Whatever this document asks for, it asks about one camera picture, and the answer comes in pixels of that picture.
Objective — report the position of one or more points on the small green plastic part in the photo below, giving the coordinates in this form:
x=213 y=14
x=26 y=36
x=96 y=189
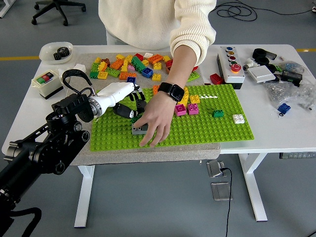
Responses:
x=278 y=67

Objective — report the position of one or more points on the black office chair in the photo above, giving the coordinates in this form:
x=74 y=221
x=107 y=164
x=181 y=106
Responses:
x=58 y=7

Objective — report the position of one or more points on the person's left forearm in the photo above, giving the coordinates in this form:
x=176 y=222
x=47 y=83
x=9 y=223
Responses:
x=182 y=66

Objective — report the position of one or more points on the white table leg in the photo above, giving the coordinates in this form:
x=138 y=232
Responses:
x=85 y=192
x=253 y=187

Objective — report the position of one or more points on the white plastic tube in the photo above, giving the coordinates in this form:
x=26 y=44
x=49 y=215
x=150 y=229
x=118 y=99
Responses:
x=60 y=71

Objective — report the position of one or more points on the clear bag blue parts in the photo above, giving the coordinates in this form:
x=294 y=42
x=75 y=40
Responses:
x=291 y=66

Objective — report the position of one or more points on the white plastic bowl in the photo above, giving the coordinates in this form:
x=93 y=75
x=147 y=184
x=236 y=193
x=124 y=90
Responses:
x=45 y=53

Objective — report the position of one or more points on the green toy baseplate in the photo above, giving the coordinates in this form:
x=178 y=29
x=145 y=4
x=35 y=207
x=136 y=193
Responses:
x=197 y=133

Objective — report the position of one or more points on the grey eight-stud toy brick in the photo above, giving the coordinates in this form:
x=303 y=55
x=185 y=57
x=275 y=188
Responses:
x=138 y=130

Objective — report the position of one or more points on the small dark green brick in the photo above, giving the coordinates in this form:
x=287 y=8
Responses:
x=218 y=113
x=93 y=74

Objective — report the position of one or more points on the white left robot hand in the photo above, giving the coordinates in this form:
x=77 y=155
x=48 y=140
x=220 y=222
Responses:
x=116 y=91

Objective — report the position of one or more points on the push-button control box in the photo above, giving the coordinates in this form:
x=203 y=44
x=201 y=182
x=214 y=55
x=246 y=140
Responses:
x=230 y=74

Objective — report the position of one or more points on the white green-red switch box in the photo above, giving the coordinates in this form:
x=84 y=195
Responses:
x=47 y=86

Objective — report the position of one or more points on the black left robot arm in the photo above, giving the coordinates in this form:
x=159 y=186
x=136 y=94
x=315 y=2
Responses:
x=49 y=153

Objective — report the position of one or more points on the black power adapter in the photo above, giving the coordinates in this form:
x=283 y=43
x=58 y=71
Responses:
x=291 y=76

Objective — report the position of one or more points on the brown toy brick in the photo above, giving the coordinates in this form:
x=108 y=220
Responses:
x=167 y=69
x=106 y=61

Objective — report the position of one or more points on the white furniture frame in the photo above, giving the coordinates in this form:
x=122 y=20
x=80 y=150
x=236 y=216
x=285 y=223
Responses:
x=3 y=12

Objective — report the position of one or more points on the blue toy brick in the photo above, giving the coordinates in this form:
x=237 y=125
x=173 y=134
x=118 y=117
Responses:
x=147 y=72
x=131 y=79
x=284 y=107

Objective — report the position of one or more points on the long dark green brick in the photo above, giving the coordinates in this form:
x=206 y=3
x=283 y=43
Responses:
x=137 y=63

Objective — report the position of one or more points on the metal floor plate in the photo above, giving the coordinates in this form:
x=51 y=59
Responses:
x=221 y=191

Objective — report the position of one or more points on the pink toy brick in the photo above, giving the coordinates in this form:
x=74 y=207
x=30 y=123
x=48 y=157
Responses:
x=131 y=67

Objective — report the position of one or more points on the small dark clear box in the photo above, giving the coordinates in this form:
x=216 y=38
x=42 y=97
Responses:
x=272 y=55

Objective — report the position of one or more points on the black wristwatch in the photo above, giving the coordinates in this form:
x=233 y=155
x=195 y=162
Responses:
x=171 y=91

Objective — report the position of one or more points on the lime green toy brick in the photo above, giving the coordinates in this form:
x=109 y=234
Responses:
x=194 y=76
x=95 y=66
x=112 y=72

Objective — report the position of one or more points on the person's left hand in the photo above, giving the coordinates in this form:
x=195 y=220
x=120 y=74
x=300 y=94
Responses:
x=159 y=116

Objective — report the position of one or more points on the grey table control panel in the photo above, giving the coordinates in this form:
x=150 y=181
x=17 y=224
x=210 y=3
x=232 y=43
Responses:
x=297 y=155

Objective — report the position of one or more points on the white four-stud toy brick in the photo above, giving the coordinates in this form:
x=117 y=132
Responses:
x=238 y=119

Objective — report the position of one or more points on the white cube toy brick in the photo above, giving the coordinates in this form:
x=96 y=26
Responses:
x=79 y=67

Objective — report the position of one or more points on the rounded red toy brick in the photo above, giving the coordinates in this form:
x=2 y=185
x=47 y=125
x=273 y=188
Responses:
x=195 y=67

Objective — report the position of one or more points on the magenta toy brick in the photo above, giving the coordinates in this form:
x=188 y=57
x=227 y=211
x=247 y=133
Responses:
x=192 y=108
x=180 y=110

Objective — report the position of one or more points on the white switch plate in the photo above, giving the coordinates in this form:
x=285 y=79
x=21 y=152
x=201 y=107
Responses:
x=261 y=74

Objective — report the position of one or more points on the long yellow toy brick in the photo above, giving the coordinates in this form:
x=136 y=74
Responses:
x=185 y=99

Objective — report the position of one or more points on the person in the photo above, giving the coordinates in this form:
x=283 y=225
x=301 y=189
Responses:
x=138 y=19

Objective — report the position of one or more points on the yellow four-stud toy brick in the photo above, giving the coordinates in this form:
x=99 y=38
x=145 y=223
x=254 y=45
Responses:
x=194 y=99

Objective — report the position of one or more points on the grey-brown mat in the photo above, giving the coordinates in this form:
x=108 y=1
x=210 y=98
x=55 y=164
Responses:
x=148 y=155

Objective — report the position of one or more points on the black gear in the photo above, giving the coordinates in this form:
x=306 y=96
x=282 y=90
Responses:
x=61 y=52

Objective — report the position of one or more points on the metal floor socket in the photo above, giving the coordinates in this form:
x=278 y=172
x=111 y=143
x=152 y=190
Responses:
x=216 y=168

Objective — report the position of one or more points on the white pipe fitting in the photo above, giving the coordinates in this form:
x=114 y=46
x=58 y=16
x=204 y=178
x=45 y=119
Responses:
x=249 y=64

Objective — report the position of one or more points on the dark green toy brick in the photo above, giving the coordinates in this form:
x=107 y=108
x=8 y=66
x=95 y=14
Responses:
x=134 y=120

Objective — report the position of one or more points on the clear bag of screws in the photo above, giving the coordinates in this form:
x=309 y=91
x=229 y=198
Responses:
x=288 y=95

